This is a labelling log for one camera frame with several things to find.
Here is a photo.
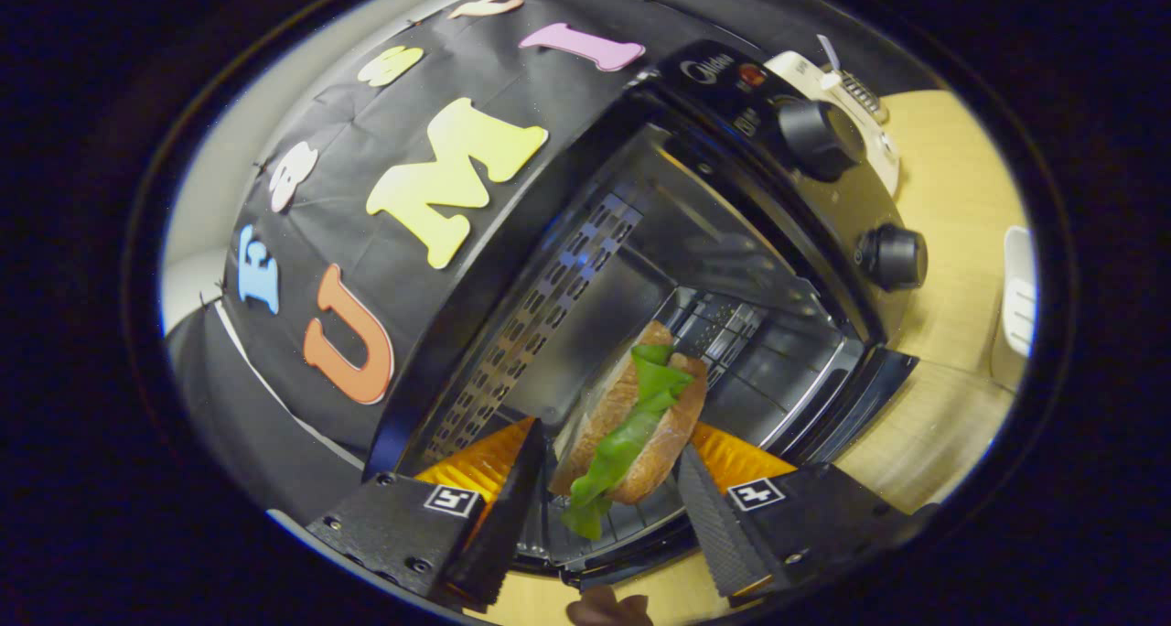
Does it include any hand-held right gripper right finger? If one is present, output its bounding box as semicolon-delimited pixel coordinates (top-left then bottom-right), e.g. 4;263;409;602
677;423;920;599

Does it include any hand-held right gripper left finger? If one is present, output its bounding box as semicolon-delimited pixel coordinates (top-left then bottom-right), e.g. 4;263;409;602
306;417;548;609

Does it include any lettuce sandwich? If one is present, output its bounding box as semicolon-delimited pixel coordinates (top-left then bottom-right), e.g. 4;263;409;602
549;321;710;542

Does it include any black electric oven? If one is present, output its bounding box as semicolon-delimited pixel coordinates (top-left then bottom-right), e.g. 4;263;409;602
366;40;929;590

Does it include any white rectangular tray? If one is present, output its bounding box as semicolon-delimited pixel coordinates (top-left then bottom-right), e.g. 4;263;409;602
991;226;1038;394

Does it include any black backdrop cloth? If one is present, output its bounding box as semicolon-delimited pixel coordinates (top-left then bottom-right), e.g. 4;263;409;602
165;0;916;526

